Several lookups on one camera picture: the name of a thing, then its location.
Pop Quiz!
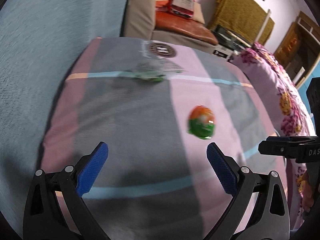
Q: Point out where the pink floral blanket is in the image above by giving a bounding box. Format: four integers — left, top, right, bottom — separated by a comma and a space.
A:
231, 43, 316, 230

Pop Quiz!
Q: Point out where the orange green candy wrapper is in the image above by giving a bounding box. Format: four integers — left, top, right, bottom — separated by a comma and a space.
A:
188, 105, 215, 140

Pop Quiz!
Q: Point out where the green clear plastic wrapper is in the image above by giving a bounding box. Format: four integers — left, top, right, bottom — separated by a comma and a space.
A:
126, 59, 185, 82

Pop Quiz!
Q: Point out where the black white tv stand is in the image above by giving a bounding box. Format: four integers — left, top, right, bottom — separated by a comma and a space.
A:
212, 25, 251, 62

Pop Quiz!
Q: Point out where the light blue bed sheet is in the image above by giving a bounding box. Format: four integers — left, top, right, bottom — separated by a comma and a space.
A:
1, 0, 126, 234

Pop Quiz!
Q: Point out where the beige orange leather sofa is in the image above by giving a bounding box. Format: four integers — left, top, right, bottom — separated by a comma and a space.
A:
122, 0, 218, 54

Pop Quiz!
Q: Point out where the mustard yellow draped cloth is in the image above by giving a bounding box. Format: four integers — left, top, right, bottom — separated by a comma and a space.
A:
207, 0, 267, 43

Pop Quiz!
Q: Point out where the red white liquor bag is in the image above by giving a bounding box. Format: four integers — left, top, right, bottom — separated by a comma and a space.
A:
168, 0, 194, 18

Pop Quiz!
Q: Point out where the wooden door frame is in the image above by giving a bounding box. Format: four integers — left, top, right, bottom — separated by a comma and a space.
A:
274, 11, 319, 88

